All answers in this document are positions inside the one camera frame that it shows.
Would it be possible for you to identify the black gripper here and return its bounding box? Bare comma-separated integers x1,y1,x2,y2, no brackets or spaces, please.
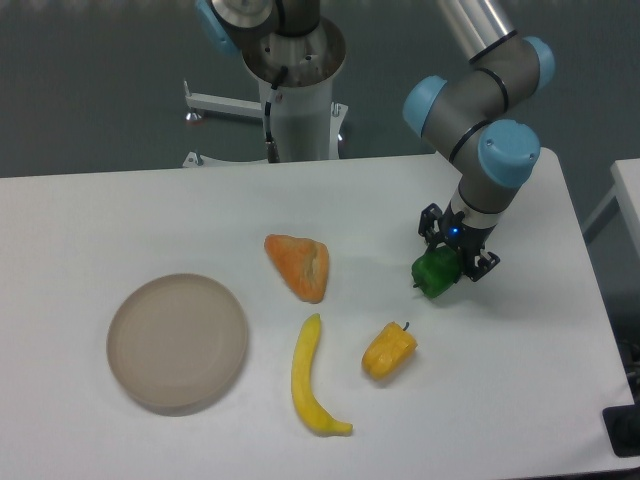
418,203,500,282

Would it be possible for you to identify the green bell pepper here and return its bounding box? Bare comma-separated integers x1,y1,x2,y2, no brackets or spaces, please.
411,245,461,299

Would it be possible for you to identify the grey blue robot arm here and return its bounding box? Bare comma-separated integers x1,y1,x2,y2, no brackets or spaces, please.
195,1,555,288

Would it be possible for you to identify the yellow bell pepper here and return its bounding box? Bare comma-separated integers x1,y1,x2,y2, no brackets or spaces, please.
361,322,418,381

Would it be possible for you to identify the orange bread piece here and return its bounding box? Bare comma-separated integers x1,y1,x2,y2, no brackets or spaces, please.
264,234,330,304

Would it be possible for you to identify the yellow banana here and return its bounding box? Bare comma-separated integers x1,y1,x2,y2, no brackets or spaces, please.
290,314,353,437

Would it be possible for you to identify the black device at table edge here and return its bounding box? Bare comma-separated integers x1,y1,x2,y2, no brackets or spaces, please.
602,404,640,458

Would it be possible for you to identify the beige round plate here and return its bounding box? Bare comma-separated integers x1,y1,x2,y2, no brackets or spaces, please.
106,273,249,416

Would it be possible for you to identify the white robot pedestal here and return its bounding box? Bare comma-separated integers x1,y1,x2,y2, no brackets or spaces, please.
181,19,351,169

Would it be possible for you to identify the black cable on pedestal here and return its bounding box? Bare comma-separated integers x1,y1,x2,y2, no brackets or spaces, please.
263,64,288,164

